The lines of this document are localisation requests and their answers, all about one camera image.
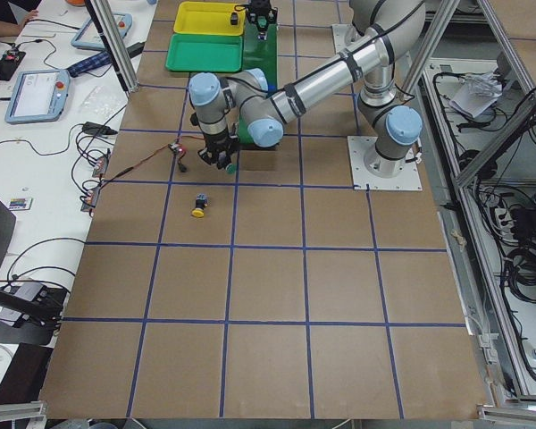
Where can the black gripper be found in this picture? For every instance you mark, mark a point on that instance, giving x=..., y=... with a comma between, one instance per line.
x=217, y=146
x=259, y=7

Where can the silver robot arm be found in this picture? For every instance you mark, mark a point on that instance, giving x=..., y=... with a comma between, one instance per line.
x=383, y=32

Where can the green conveyor belt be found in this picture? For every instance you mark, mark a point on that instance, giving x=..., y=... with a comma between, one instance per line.
x=260, y=53

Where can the small motor controller board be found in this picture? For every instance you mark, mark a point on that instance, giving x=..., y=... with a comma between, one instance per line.
x=178, y=149

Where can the yellow plastic tray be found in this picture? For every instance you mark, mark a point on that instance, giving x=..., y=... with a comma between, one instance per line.
x=208, y=18

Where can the green plastic tray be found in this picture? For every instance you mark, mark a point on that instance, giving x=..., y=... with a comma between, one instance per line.
x=204, y=53

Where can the black power adapter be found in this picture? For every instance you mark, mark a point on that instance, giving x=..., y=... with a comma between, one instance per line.
x=96, y=129

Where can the lower teach pendant tablet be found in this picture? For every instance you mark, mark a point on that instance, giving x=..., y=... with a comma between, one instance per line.
x=38, y=96

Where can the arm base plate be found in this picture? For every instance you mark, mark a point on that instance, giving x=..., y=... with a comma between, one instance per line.
x=372, y=172
x=343, y=36

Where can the aluminium frame post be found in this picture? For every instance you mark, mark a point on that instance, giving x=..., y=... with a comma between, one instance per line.
x=102, y=16

